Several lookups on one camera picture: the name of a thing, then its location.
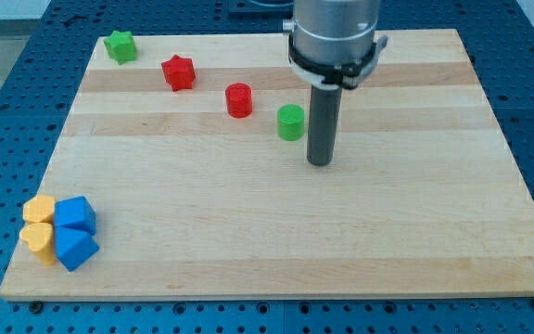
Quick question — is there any green cylinder block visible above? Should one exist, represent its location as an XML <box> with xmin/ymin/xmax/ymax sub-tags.
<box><xmin>277</xmin><ymin>104</ymin><xmax>305</xmax><ymax>141</ymax></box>

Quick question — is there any yellow heart block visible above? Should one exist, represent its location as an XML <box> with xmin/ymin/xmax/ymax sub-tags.
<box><xmin>19</xmin><ymin>223</ymin><xmax>57</xmax><ymax>266</ymax></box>

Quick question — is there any light wooden board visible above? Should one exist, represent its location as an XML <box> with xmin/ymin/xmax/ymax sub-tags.
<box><xmin>0</xmin><ymin>29</ymin><xmax>534</xmax><ymax>302</ymax></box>

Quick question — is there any yellow hexagon block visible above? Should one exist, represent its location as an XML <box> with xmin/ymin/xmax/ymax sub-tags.
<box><xmin>22</xmin><ymin>194</ymin><xmax>57</xmax><ymax>225</ymax></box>

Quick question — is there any green star block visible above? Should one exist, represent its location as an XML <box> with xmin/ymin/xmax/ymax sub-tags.
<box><xmin>103</xmin><ymin>31</ymin><xmax>137</xmax><ymax>65</ymax></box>

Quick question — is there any blue cube block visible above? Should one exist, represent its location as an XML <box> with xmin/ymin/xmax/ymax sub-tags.
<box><xmin>54</xmin><ymin>196</ymin><xmax>96</xmax><ymax>235</ymax></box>

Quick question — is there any blue triangle block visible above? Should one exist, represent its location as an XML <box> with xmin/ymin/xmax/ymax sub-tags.
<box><xmin>55</xmin><ymin>227</ymin><xmax>99</xmax><ymax>272</ymax></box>

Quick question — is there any red cylinder block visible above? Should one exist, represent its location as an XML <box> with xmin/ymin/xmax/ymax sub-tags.
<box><xmin>225</xmin><ymin>83</ymin><xmax>253</xmax><ymax>119</ymax></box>

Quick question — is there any red star block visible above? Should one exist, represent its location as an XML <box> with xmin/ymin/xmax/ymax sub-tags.
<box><xmin>161</xmin><ymin>55</ymin><xmax>196</xmax><ymax>92</ymax></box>

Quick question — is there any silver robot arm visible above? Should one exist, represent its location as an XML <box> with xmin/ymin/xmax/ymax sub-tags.
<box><xmin>287</xmin><ymin>0</ymin><xmax>388</xmax><ymax>166</ymax></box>

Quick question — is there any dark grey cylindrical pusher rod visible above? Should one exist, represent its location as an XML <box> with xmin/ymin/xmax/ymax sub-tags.
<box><xmin>307</xmin><ymin>86</ymin><xmax>342</xmax><ymax>166</ymax></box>

